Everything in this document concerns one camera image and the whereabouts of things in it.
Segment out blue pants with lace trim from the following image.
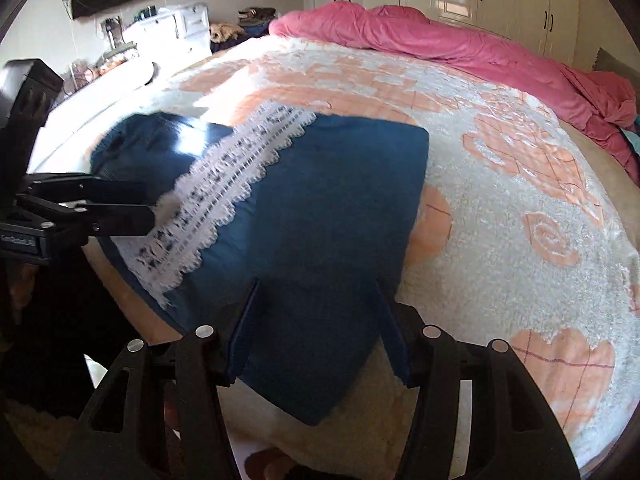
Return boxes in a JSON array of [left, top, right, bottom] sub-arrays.
[[90, 100, 431, 427]]

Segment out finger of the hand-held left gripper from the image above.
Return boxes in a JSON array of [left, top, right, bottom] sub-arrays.
[[27, 172, 150, 205], [17, 197, 157, 236]]

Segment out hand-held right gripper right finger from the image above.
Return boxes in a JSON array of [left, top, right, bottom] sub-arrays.
[[374, 279, 581, 480]]

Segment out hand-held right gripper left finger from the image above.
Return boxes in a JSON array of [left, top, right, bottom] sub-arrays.
[[55, 277, 261, 480]]

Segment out white rounded board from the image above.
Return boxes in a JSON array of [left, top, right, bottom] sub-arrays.
[[75, 59, 157, 93]]

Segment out pile of folded clothes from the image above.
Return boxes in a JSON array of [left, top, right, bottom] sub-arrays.
[[237, 6, 277, 28]]

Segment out pink duvet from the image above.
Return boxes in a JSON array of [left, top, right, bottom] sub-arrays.
[[269, 1, 640, 186]]

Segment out grey headboard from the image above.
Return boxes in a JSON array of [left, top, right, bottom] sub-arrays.
[[592, 47, 640, 91]]

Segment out person's left hand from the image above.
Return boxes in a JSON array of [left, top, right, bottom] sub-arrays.
[[10, 264, 40, 311]]

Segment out beige plush toy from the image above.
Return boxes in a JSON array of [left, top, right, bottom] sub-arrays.
[[209, 22, 246, 42]]

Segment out person's foot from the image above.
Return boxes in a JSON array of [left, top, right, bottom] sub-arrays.
[[245, 447, 301, 480]]

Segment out white orange fleece blanket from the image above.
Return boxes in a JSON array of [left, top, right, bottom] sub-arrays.
[[82, 42, 640, 471]]

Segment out white dresser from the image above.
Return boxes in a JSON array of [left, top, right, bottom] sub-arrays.
[[122, 2, 211, 58]]

